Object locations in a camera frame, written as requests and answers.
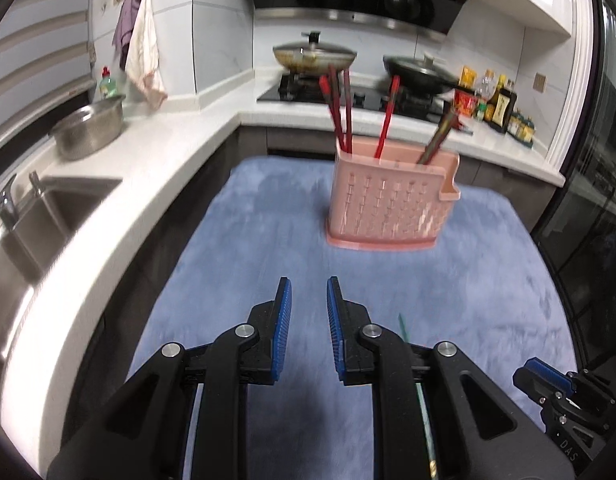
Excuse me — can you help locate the stainless steel bowl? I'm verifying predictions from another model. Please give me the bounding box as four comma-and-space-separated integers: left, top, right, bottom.
51, 94, 126, 162

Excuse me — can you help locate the stainless steel sink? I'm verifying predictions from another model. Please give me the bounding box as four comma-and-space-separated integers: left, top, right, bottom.
0, 177, 122, 377

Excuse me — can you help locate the blue fabric mat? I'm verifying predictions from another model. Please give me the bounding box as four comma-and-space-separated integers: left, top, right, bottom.
130, 157, 576, 479

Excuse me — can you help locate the dark soy sauce bottle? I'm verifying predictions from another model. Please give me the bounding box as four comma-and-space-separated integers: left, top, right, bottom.
486, 80, 517, 133

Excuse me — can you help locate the green spice jar rack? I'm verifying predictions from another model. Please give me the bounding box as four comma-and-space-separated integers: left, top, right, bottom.
507, 110, 536, 148

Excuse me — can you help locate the white pink hanging towel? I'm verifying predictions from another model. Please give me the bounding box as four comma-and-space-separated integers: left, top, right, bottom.
125, 0, 168, 110

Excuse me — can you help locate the yellow snack bag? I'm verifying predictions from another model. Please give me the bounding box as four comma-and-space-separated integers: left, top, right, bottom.
459, 65, 477, 90

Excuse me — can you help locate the brown chopstick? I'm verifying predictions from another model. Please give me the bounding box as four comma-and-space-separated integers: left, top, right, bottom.
417, 106, 459, 166

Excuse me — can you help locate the purple hanging cloth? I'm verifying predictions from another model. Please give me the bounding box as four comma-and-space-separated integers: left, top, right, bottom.
112, 0, 142, 70

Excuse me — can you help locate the clear plastic bottle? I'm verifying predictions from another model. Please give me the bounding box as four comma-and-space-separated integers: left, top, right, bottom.
475, 70, 496, 102

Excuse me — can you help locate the pink perforated utensil basket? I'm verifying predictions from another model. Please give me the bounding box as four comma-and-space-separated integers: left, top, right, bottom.
325, 136, 461, 252

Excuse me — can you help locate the red chopstick far left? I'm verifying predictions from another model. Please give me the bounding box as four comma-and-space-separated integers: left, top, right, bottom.
319, 75, 346, 150

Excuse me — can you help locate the cream wok with lid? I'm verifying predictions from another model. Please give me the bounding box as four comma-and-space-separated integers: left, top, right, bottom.
272, 32, 358, 76

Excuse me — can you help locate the striped window blind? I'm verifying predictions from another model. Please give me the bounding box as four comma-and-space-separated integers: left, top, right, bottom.
0, 0, 94, 148

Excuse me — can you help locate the black frying pan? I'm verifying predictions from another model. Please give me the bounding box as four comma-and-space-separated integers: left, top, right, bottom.
383, 55, 459, 96

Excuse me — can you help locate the chrome faucet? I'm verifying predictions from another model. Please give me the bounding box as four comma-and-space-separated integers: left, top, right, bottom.
0, 174, 20, 230

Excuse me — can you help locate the green dish soap bottle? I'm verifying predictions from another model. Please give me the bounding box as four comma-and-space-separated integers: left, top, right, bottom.
99, 66, 118, 99

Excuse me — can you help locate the dark red chopstick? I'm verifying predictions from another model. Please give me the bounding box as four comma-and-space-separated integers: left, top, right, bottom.
327, 64, 347, 151
343, 68, 352, 154

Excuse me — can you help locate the black gas stove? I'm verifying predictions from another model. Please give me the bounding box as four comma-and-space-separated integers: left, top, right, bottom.
257, 74, 450, 124

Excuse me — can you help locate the red chopstick middle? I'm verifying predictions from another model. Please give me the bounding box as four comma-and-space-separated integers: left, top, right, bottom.
374, 76, 400, 159

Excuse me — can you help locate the red instant noodle cup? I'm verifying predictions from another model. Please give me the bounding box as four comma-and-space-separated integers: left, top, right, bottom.
453, 86, 479, 117

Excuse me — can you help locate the green chopstick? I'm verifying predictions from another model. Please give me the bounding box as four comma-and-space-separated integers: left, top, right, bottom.
398, 313, 439, 480

